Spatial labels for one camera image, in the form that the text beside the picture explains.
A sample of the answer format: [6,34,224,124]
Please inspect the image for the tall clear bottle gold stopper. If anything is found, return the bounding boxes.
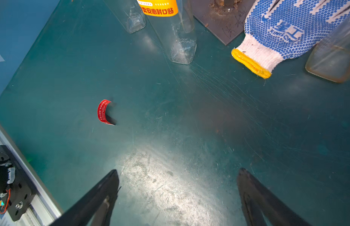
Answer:
[305,16,350,83]

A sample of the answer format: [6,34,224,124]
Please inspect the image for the blue dotted white work glove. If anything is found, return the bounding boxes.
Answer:
[231,0,350,79]

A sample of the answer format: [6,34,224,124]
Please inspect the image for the tree metal base plate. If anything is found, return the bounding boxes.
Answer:
[191,0,255,46]

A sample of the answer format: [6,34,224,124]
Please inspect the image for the clear bottle with cork stopper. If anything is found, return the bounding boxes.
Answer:
[104,0,146,34]

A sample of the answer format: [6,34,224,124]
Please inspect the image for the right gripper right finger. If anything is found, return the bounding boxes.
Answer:
[237,168,309,226]

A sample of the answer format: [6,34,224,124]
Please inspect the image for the red bottle label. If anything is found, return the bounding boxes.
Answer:
[97,99,116,126]

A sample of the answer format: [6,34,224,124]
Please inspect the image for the clear bottle with black cap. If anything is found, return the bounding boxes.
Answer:
[146,0,197,65]

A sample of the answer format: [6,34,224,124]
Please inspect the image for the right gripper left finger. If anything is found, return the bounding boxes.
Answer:
[51,169,120,226]

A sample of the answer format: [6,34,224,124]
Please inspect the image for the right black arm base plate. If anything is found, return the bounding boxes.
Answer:
[0,145,35,222]

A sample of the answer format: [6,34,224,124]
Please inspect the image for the aluminium front rail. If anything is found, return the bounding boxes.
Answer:
[0,125,63,226]

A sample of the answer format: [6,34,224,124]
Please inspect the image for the orange yellow bottle label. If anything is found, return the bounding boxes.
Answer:
[137,0,179,17]

